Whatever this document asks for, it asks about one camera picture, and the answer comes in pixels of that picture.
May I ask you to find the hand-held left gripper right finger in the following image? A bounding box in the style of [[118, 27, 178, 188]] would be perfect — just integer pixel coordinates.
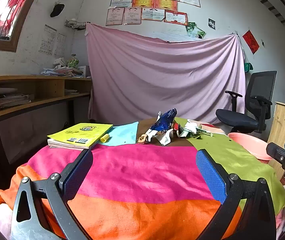
[[195, 149, 276, 240]]

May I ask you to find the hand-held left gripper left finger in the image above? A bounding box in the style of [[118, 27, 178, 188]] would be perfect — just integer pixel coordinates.
[[11, 149, 94, 240]]

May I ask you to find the pink plastic basin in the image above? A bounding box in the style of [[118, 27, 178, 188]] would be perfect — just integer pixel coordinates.
[[227, 132, 274, 161]]

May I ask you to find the white green wrapper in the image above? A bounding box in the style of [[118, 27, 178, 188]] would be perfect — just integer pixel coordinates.
[[178, 119, 213, 139]]

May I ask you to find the red dark small wrapper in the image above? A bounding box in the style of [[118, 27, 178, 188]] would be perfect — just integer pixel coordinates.
[[172, 122, 183, 137]]

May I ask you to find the white paper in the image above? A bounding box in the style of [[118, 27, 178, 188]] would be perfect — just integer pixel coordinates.
[[157, 130, 174, 146]]

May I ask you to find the blue snack wrapper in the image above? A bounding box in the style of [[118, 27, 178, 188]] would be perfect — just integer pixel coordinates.
[[142, 108, 178, 140]]

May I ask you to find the yellow book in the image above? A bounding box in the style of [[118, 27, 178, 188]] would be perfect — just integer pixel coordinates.
[[47, 123, 114, 150]]

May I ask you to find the black office chair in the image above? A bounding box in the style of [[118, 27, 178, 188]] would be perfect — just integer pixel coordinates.
[[215, 70, 277, 134]]

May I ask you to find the colourful patchwork blanket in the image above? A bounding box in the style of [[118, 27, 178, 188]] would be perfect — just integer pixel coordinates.
[[0, 117, 285, 240]]

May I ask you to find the pale pink bedding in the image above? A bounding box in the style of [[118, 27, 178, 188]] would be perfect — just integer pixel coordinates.
[[0, 204, 14, 240]]

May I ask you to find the stack of papers in shelf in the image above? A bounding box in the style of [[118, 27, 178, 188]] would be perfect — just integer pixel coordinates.
[[0, 94, 32, 109]]

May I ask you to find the white cardboard box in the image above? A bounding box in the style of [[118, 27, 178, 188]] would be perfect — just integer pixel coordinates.
[[78, 66, 91, 78]]

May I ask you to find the pile of books and papers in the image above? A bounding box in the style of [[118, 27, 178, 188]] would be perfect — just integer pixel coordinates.
[[41, 66, 83, 77]]

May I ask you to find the wooden desk with shelves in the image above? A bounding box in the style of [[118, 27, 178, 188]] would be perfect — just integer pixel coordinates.
[[0, 75, 93, 165]]

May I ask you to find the small green plant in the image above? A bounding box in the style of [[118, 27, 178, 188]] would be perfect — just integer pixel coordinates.
[[67, 54, 79, 68]]

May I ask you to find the red paper square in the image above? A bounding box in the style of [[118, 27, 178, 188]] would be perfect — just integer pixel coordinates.
[[242, 30, 260, 55]]

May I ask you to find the pink hanging sheet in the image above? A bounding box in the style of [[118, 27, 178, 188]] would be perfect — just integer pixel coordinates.
[[85, 23, 246, 130]]

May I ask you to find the green photo print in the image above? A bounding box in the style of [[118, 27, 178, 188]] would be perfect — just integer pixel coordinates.
[[191, 27, 206, 40], [185, 22, 197, 37]]

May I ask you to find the black cap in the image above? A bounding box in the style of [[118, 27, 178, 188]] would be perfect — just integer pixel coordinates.
[[50, 1, 65, 18]]

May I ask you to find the window with red decorations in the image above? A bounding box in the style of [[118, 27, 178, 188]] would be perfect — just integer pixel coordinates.
[[0, 0, 44, 53]]

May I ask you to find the small wall calendar sheet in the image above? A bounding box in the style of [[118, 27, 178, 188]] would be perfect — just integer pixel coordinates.
[[54, 33, 67, 57]]

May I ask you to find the large wall calendar sheet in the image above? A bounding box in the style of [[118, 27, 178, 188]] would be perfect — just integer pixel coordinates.
[[39, 24, 57, 56]]

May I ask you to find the wire wall shelf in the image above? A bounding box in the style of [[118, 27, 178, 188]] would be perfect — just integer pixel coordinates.
[[65, 19, 91, 30]]

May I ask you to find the group of wall certificates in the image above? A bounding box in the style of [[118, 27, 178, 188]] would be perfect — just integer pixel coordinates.
[[106, 0, 201, 26]]

